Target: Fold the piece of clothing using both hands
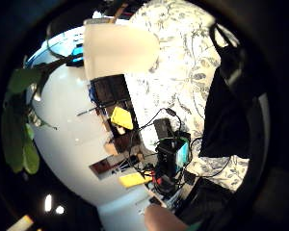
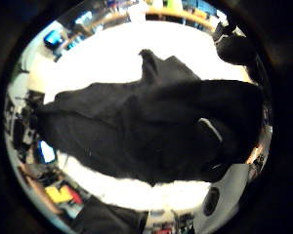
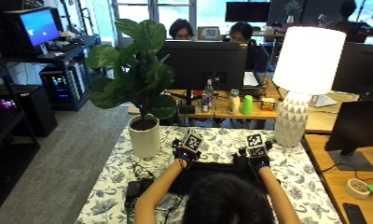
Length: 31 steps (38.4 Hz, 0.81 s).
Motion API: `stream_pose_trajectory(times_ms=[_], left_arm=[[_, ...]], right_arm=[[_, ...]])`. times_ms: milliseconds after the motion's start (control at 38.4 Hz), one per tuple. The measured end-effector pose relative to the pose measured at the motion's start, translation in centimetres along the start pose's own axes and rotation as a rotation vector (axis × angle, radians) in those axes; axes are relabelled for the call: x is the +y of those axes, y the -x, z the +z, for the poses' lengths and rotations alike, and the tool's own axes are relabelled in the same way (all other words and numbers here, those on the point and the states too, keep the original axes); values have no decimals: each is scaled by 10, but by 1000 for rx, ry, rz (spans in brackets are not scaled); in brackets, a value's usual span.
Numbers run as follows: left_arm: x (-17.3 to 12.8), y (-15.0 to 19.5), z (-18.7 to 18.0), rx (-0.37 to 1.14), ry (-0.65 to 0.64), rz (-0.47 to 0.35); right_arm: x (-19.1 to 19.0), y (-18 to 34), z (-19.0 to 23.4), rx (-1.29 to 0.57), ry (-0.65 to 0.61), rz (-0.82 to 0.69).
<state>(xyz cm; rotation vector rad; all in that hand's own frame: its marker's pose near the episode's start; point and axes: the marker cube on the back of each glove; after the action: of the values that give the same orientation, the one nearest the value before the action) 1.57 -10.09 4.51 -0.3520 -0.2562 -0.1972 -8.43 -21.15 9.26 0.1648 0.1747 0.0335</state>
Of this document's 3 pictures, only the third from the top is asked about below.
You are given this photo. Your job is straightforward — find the person's right hand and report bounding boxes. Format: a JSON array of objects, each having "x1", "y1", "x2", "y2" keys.
[{"x1": 237, "y1": 140, "x2": 275, "y2": 173}]

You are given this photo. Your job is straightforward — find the person's left hand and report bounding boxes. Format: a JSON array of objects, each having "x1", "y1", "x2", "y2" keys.
[{"x1": 172, "y1": 137, "x2": 204, "y2": 169}]

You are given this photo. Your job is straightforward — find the black cloth garment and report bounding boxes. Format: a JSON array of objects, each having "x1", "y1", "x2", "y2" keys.
[{"x1": 168, "y1": 153, "x2": 270, "y2": 198}]

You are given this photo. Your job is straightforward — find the white marker cube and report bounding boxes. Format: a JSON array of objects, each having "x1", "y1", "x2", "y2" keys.
[
  {"x1": 246, "y1": 133, "x2": 267, "y2": 159},
  {"x1": 181, "y1": 129, "x2": 204, "y2": 154}
]

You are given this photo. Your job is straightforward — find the white plant pot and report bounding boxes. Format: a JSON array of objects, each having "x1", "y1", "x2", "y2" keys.
[{"x1": 126, "y1": 113, "x2": 161, "y2": 160}]

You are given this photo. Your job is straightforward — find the wooden desk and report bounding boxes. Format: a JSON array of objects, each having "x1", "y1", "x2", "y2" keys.
[
  {"x1": 126, "y1": 76, "x2": 362, "y2": 134},
  {"x1": 301, "y1": 133, "x2": 373, "y2": 224}
]

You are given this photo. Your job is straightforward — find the green plastic cup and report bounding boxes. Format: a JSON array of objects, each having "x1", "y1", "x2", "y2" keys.
[{"x1": 239, "y1": 94, "x2": 254, "y2": 117}]

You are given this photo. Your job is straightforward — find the pale plastic bottle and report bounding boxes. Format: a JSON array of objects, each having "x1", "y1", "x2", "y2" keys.
[{"x1": 226, "y1": 88, "x2": 242, "y2": 117}]

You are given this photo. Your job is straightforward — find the small yellow box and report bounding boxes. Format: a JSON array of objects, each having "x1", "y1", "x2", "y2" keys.
[{"x1": 259, "y1": 97, "x2": 277, "y2": 112}]

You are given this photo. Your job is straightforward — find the black power adapter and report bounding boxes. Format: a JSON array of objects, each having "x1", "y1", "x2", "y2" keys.
[{"x1": 124, "y1": 180, "x2": 145, "y2": 203}]

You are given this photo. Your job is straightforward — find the clear water bottle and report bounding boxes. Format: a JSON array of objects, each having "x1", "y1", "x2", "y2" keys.
[{"x1": 202, "y1": 77, "x2": 216, "y2": 109}]

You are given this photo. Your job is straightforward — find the blue floral tablecloth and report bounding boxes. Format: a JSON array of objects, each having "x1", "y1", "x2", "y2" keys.
[{"x1": 73, "y1": 125, "x2": 343, "y2": 224}]

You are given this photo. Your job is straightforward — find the white papers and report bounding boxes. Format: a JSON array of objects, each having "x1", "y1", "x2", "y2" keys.
[{"x1": 242, "y1": 71, "x2": 261, "y2": 89}]

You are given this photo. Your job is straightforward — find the green leafy plant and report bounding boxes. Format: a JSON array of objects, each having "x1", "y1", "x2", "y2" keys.
[{"x1": 84, "y1": 18, "x2": 178, "y2": 123}]

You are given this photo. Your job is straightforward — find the black computer monitor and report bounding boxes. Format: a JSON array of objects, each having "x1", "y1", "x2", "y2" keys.
[
  {"x1": 154, "y1": 40, "x2": 250, "y2": 115},
  {"x1": 330, "y1": 41, "x2": 373, "y2": 100},
  {"x1": 323, "y1": 98, "x2": 373, "y2": 173}
]

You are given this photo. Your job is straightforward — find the roll of beige tape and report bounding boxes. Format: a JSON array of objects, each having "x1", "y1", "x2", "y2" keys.
[{"x1": 345, "y1": 177, "x2": 373, "y2": 201}]

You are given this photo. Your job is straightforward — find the white table lamp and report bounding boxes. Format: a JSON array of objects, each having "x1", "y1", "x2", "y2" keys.
[{"x1": 270, "y1": 25, "x2": 347, "y2": 148}]

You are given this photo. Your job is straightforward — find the black smartphone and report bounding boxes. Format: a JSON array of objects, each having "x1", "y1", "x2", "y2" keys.
[{"x1": 342, "y1": 202, "x2": 368, "y2": 224}]

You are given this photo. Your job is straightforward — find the lit computer tower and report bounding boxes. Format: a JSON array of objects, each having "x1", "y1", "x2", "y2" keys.
[{"x1": 39, "y1": 63, "x2": 88, "y2": 105}]

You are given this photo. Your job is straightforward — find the black cabinet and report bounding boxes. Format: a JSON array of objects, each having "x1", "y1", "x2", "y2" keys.
[{"x1": 0, "y1": 83, "x2": 59, "y2": 138}]

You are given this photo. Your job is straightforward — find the checkered calibration board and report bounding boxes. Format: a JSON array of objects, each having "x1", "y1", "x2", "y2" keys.
[{"x1": 196, "y1": 25, "x2": 224, "y2": 42}]

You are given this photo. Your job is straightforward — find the black desk shelf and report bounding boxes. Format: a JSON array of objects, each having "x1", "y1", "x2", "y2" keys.
[{"x1": 0, "y1": 34, "x2": 102, "y2": 112}]

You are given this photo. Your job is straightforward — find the black shelving unit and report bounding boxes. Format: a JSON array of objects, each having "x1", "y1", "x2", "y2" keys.
[{"x1": 0, "y1": 67, "x2": 41, "y2": 213}]

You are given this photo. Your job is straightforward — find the monitor with blue screen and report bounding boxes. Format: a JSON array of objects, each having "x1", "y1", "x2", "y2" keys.
[{"x1": 3, "y1": 6, "x2": 65, "y2": 58}]

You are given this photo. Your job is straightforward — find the black cable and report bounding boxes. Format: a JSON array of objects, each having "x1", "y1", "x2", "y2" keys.
[{"x1": 128, "y1": 161, "x2": 184, "y2": 224}]

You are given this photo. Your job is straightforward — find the black wall screen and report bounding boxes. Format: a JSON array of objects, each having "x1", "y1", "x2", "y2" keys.
[{"x1": 224, "y1": 1, "x2": 271, "y2": 23}]

